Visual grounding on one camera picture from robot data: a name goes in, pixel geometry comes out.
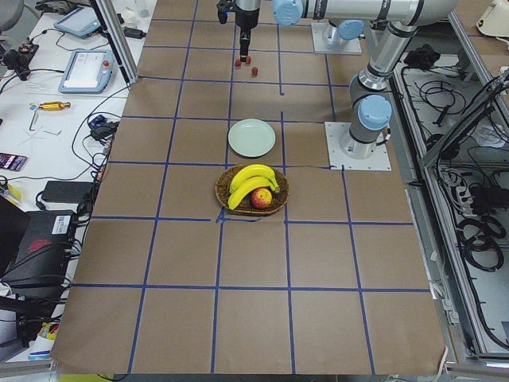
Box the far blue teach pendant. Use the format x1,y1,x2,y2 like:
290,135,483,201
53,6,101,38

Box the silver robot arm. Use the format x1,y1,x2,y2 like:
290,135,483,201
272,1,457,72
340,21,417,159

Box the near blue teach pendant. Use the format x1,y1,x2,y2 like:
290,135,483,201
58,50,115,94

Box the blue teach pendant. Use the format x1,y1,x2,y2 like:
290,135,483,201
53,6,101,38
58,50,115,94

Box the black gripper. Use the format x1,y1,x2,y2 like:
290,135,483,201
235,9,258,64

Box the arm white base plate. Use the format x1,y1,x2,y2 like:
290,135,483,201
324,122,391,171
311,19,364,56

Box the aluminium frame post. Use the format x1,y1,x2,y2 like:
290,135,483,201
90,0,138,86

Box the coiled black cables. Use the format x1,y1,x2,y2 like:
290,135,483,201
457,216,508,274

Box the black power adapter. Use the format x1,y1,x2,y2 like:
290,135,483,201
41,181,92,204

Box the yellow banana bunch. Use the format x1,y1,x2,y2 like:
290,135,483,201
227,164,279,210

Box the light green plate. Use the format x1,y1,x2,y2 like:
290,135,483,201
227,119,276,158

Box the brown wicker basket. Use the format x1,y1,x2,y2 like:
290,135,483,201
215,164,289,216

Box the white paper cup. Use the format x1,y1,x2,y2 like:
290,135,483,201
122,10,138,29

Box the red yellow apple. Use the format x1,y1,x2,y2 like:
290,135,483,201
250,188,273,210

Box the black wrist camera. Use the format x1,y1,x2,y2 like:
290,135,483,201
216,0,233,25

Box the black computer box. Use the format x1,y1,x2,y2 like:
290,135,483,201
1,198,78,286

